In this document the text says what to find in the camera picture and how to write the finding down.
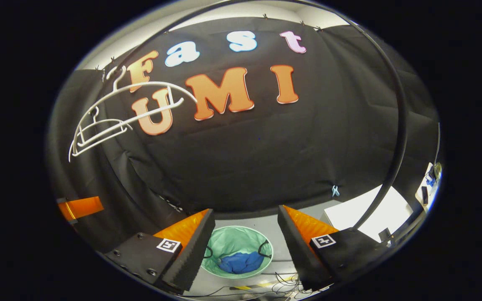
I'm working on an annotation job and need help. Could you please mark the black backdrop cloth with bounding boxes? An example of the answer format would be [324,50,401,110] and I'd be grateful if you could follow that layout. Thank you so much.
[49,17,440,251]

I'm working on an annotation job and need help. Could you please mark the yellow black floor tape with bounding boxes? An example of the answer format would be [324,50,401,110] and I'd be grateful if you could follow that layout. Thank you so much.
[228,282,276,291]

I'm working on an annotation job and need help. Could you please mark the black clothes rack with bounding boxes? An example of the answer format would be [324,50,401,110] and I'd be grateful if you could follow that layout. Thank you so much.
[99,0,409,232]

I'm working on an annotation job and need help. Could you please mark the white floor board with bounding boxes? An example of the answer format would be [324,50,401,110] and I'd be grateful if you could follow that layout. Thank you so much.
[324,184,414,243]

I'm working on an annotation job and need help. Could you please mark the white side table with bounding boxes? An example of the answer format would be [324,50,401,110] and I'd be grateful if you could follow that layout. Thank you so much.
[415,162,442,206]

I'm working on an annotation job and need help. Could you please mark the black floor cables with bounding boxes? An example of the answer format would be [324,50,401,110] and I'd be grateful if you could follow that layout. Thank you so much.
[182,272,333,300]

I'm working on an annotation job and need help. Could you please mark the white clothes hanger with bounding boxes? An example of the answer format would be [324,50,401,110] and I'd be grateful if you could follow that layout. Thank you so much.
[69,66,198,163]
[76,107,133,148]

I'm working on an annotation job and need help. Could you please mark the green laundry hamper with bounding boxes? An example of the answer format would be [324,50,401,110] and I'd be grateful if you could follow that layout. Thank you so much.
[201,226,274,280]

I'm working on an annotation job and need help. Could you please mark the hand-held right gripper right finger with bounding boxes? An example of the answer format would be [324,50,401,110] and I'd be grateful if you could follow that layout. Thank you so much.
[277,205,392,292]

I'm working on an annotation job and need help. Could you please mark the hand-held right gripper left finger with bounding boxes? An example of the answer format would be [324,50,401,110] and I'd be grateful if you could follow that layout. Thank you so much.
[104,208,216,293]

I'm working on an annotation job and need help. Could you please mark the blue corduroy jacket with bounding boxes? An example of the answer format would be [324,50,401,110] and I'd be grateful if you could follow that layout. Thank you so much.
[217,251,265,275]

